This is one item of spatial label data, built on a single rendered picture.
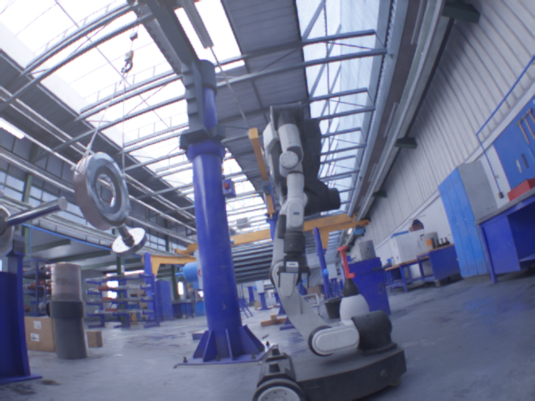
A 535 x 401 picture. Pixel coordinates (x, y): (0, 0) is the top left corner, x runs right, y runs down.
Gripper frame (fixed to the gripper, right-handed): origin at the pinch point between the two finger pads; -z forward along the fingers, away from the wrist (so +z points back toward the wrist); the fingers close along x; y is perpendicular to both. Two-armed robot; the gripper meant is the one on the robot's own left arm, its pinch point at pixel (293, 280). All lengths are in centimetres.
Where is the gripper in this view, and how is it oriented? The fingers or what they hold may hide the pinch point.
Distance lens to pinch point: 112.8
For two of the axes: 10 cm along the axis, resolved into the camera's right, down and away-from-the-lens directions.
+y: -0.4, -3.3, -9.4
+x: -10.0, -0.3, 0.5
